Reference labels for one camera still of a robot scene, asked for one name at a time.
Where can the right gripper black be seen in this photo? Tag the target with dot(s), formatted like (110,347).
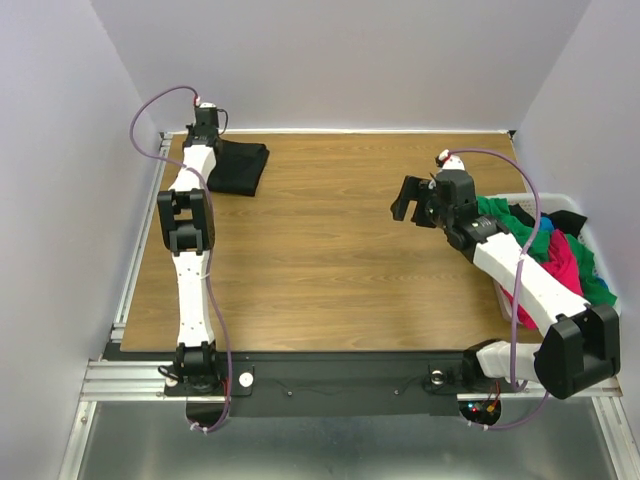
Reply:
(423,203)

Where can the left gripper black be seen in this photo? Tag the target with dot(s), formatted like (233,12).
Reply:
(189,130)

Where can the black t shirt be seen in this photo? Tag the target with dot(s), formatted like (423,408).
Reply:
(239,168)
(568,222)

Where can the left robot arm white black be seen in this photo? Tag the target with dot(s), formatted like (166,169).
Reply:
(188,233)

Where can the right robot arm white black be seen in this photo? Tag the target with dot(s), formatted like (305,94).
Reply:
(580,344)

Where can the green t shirt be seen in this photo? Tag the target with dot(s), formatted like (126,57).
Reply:
(594,290)

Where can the white laundry basket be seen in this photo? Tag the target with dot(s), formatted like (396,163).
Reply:
(553,202)

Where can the blue t shirt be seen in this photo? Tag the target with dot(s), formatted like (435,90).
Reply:
(546,225)

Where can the pink t shirt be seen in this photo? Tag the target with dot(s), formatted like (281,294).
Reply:
(562,265)

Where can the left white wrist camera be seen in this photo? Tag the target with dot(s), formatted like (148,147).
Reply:
(199,103)

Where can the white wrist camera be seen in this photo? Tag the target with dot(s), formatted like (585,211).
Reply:
(447,160)
(199,103)

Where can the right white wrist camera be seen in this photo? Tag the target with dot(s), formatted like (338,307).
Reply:
(447,160)

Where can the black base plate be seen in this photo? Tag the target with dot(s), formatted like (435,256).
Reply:
(329,384)

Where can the aluminium frame rail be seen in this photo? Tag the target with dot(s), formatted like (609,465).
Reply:
(131,380)

